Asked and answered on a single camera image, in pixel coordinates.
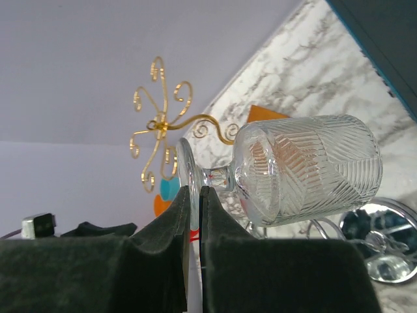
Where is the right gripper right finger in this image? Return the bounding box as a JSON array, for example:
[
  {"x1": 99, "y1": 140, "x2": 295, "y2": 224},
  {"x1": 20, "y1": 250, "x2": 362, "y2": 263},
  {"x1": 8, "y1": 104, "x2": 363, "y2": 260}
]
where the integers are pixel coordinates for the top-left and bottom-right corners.
[{"x1": 199, "y1": 186, "x2": 381, "y2": 313}]

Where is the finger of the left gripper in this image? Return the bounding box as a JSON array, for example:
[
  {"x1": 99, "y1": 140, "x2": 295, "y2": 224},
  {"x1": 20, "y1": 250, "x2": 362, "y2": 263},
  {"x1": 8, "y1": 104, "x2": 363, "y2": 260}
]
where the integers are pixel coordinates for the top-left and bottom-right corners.
[{"x1": 61, "y1": 222, "x2": 137, "y2": 237}]

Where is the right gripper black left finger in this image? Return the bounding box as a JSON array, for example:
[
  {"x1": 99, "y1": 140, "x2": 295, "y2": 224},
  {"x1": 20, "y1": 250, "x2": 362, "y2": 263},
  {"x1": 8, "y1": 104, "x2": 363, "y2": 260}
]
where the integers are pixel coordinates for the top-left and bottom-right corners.
[{"x1": 1, "y1": 187, "x2": 190, "y2": 312}]

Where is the orange wine glass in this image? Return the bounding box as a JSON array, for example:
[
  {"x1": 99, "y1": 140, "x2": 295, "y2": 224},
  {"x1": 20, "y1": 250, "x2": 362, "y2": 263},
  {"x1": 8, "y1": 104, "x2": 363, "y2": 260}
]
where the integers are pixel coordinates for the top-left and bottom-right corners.
[{"x1": 153, "y1": 194, "x2": 171, "y2": 217}]

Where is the red wine glass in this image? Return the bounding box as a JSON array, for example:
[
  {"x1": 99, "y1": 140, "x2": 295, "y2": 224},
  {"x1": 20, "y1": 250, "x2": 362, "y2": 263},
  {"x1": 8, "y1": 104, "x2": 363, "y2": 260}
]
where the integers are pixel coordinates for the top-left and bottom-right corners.
[{"x1": 190, "y1": 229, "x2": 199, "y2": 243}]

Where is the blue wine glass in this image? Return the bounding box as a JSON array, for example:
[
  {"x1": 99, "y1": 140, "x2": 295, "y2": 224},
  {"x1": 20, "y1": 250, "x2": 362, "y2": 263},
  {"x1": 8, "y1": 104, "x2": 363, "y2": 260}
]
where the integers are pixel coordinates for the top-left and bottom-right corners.
[{"x1": 160, "y1": 177, "x2": 180, "y2": 201}]

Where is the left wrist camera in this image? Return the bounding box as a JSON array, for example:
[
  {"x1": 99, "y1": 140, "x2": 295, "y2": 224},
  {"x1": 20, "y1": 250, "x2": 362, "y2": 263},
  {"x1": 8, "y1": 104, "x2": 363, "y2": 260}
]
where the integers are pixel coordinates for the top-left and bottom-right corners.
[{"x1": 21, "y1": 213, "x2": 56, "y2": 239}]

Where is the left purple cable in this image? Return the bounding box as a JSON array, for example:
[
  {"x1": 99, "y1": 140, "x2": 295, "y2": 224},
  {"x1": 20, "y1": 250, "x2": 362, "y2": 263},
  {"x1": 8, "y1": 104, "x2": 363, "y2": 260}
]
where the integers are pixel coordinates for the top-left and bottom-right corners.
[{"x1": 0, "y1": 228, "x2": 23, "y2": 241}]

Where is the gold wire wine glass rack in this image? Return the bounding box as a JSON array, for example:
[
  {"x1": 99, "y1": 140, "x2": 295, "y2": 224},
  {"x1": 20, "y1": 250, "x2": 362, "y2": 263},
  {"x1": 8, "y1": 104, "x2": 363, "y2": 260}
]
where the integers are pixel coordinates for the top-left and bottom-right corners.
[{"x1": 129, "y1": 56, "x2": 240, "y2": 194}]

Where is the chrome wire glass rack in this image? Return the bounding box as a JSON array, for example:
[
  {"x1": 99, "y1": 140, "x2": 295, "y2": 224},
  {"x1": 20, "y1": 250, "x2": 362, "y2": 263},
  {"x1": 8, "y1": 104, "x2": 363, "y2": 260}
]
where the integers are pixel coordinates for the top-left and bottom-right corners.
[{"x1": 247, "y1": 197, "x2": 417, "y2": 286}]

